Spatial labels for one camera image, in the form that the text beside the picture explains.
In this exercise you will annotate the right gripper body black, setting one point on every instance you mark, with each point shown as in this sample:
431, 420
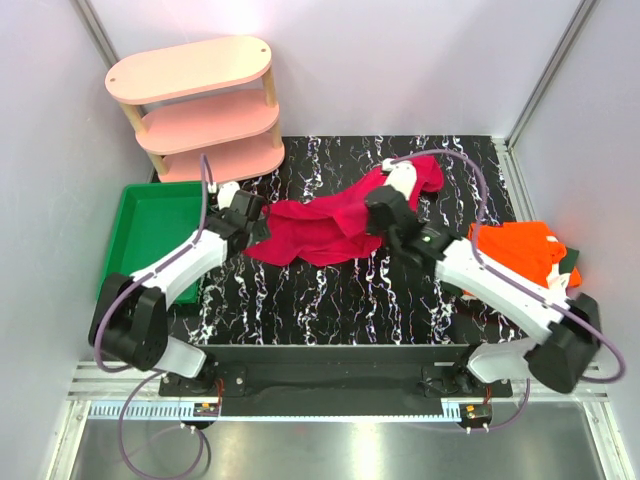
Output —
370, 227

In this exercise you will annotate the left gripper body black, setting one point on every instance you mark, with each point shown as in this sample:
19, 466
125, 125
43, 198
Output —
219, 216

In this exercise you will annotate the red t-shirt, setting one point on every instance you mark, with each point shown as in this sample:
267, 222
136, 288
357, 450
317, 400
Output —
332, 229

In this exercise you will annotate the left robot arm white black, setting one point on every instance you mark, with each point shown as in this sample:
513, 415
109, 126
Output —
129, 328

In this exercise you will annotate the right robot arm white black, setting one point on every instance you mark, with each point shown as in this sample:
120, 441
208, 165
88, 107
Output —
561, 334

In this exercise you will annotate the green plastic tray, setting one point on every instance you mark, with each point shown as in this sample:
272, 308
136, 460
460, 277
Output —
152, 220

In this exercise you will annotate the pink three-tier shelf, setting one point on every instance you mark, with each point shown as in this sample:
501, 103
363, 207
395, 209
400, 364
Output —
215, 98

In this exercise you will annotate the orange t-shirt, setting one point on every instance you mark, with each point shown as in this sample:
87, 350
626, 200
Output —
522, 247

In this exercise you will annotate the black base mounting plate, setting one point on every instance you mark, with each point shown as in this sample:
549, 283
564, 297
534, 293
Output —
336, 382

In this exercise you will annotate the dark green t-shirt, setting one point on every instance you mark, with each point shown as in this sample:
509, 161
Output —
568, 263

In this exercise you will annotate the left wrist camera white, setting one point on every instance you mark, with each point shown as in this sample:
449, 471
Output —
223, 193

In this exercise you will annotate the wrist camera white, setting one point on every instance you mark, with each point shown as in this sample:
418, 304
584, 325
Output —
223, 193
400, 175

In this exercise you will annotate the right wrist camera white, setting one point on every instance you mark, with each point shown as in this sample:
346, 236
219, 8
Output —
400, 175

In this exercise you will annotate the white slotted cable duct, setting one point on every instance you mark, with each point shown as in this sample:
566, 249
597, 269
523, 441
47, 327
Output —
154, 410

